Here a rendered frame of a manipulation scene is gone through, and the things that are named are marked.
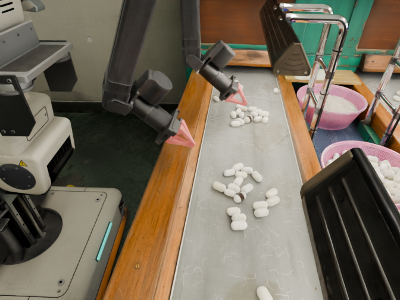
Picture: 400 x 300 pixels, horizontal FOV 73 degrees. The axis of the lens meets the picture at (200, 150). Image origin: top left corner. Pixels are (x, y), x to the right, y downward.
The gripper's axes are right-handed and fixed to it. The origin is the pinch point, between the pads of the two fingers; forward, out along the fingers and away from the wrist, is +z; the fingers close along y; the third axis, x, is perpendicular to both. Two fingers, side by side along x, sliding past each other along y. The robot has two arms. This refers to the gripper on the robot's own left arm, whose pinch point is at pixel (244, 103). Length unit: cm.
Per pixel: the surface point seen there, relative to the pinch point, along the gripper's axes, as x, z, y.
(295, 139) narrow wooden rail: -7.3, 16.0, -13.2
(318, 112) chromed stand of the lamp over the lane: -17.1, 16.0, -7.7
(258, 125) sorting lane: 1.9, 9.1, -2.3
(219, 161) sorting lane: 9.9, -0.2, -24.6
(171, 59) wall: 60, -23, 126
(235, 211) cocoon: 5.2, 2.5, -44.6
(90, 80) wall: 121, -65, 119
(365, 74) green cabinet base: -34, 51, 54
